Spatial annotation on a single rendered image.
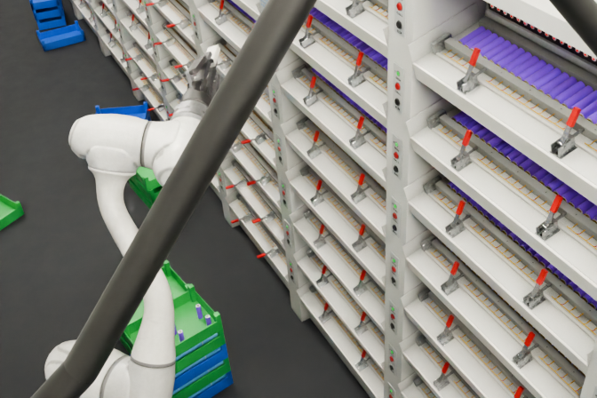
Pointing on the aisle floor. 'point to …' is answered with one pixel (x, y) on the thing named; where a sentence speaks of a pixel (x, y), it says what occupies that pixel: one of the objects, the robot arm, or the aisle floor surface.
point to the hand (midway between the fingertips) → (211, 56)
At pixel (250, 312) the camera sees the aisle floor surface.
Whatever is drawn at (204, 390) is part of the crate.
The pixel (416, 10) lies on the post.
